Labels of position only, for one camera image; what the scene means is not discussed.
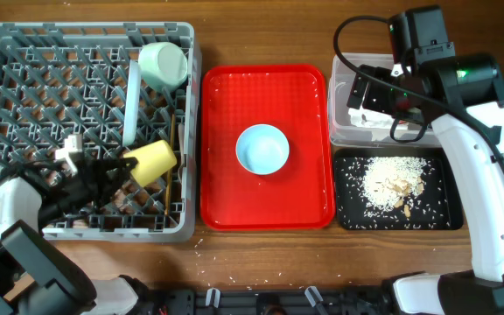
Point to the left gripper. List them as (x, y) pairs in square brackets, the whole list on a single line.
[(105, 182)]

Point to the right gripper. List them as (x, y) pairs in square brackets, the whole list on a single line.
[(373, 96)]

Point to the white napkin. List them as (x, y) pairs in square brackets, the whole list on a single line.
[(369, 119)]

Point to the clear plastic bin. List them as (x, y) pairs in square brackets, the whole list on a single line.
[(342, 133)]

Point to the yellow plastic cup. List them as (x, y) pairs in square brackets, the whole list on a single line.
[(153, 160)]

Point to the wooden chopstick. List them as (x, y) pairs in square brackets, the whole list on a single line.
[(168, 191)]

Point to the large light blue plate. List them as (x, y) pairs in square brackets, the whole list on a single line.
[(131, 104)]

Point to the white rice food waste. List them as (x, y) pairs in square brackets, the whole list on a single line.
[(392, 184)]

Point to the black plastic tray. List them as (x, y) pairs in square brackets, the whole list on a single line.
[(352, 210)]

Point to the green bowl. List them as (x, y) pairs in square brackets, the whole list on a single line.
[(163, 65)]

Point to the light blue small bowl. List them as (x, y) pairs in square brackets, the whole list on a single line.
[(262, 149)]

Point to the white plastic fork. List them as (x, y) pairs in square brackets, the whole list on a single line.
[(181, 144)]

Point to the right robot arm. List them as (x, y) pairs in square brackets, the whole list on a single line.
[(461, 99)]

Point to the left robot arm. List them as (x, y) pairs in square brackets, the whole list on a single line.
[(35, 277)]

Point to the grey dishwasher rack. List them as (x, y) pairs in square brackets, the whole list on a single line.
[(58, 79)]

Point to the red plastic tray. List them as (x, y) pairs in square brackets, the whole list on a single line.
[(291, 98)]

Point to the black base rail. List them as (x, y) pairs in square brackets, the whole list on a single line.
[(350, 300)]

